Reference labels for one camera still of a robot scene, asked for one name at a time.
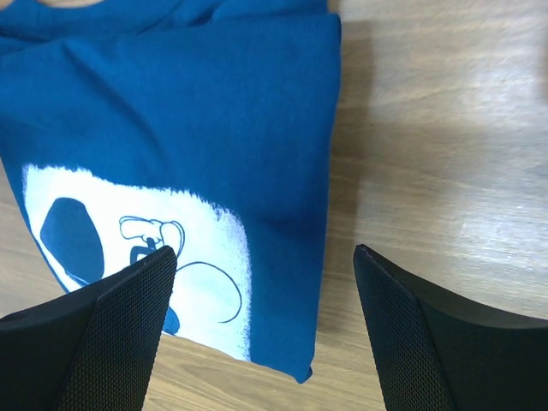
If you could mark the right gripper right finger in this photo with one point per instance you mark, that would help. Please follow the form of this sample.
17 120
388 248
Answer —
437 350

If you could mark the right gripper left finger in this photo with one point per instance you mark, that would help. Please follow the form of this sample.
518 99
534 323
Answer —
91 349

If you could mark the dark blue t shirt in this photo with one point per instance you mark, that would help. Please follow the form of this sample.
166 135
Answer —
203 126

